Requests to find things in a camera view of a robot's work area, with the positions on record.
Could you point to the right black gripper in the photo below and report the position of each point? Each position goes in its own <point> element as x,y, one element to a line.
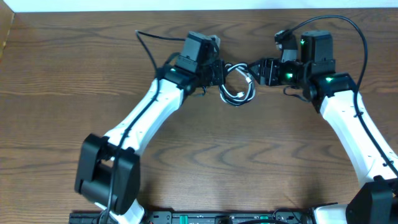
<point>269,68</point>

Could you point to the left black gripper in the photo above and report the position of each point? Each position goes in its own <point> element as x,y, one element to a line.
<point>218,73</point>

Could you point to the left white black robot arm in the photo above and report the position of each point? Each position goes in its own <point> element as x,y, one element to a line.
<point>108,172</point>

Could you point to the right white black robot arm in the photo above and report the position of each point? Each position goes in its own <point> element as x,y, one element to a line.
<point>309,65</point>

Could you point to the cardboard box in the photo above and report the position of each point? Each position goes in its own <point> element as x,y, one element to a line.
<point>6,20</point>

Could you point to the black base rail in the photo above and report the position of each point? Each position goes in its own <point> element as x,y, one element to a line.
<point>186,217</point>

